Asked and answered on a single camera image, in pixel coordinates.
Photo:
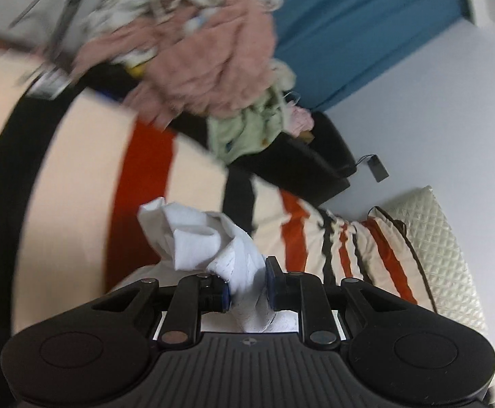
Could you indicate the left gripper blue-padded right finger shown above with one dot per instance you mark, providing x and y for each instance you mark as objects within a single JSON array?
[{"x": 305, "y": 295}]

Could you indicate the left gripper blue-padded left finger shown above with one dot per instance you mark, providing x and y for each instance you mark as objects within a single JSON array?
[{"x": 185, "y": 303}]

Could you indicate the white t-shirt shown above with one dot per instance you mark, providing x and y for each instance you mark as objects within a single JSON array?
[{"x": 190, "y": 241}]

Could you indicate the striped pillow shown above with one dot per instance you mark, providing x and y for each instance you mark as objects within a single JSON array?
[{"x": 375, "y": 250}]

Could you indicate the black sofa chair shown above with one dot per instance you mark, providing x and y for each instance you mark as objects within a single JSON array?
[{"x": 315, "y": 171}]

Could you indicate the beige quilted headboard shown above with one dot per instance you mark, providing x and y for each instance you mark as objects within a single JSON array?
[{"x": 447, "y": 273}]

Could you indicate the green garment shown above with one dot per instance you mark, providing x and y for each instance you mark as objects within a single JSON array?
[{"x": 253, "y": 128}]

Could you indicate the small pink garment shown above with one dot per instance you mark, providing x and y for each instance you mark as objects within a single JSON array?
[{"x": 300, "y": 121}]

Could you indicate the striped cream red black blanket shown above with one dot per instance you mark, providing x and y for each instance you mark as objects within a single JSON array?
[{"x": 79, "y": 178}]

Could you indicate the pink fluffy blanket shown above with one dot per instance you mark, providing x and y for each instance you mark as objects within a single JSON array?
[{"x": 218, "y": 69}]

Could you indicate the right blue curtain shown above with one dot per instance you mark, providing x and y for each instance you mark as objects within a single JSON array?
[{"x": 335, "y": 47}]

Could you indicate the black wall socket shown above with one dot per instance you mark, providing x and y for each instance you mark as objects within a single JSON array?
[{"x": 377, "y": 168}]

